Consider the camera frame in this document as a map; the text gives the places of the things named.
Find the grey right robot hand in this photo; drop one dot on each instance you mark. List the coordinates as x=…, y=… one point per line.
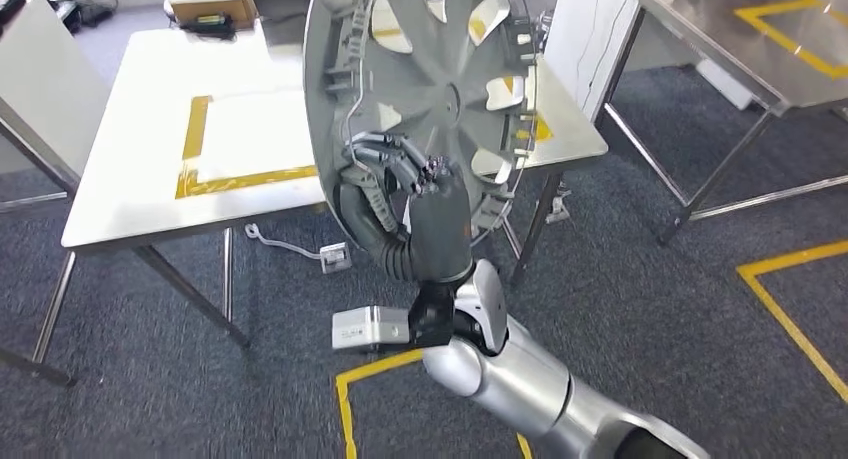
x=440, y=231

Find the silver wheel hubcap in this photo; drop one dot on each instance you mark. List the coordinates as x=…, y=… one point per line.
x=430, y=78

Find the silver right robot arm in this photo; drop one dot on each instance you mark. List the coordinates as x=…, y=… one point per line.
x=530, y=390

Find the steel workbench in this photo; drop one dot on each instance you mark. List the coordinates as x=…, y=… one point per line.
x=132, y=178

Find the black power adapter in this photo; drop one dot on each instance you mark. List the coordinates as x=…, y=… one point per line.
x=208, y=26

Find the steel table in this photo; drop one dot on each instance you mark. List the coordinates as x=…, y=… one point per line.
x=33, y=158
x=715, y=45

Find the yellow tape on steel table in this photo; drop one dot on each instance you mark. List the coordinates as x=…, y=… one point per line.
x=788, y=38

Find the black device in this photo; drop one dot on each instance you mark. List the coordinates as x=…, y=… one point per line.
x=10, y=5

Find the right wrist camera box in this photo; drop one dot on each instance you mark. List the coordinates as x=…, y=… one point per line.
x=368, y=328

